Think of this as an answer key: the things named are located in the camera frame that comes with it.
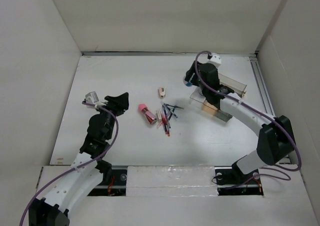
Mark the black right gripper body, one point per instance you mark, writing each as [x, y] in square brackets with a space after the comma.
[195, 79]

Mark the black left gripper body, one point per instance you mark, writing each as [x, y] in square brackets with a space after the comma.
[107, 99]

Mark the white eraser box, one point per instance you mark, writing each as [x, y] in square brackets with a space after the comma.
[159, 115]

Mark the pink red gel pen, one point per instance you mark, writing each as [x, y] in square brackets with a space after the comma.
[160, 123]

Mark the blue ballpoint pen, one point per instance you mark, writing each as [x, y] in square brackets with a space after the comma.
[164, 110]

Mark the teal gel pen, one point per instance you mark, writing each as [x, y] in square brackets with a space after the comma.
[169, 113]

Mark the dark blue gel pen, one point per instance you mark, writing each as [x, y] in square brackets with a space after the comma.
[174, 106]

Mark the black gel pen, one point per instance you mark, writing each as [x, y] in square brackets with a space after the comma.
[172, 114]

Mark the blue white round tub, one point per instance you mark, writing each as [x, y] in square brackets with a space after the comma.
[187, 83]

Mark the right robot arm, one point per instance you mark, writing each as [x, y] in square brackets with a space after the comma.
[275, 134]

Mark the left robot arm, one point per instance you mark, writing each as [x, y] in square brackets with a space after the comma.
[87, 170]

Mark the orange red pen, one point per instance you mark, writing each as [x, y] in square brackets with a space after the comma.
[167, 123]

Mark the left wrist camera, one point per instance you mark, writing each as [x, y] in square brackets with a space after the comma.
[91, 98]

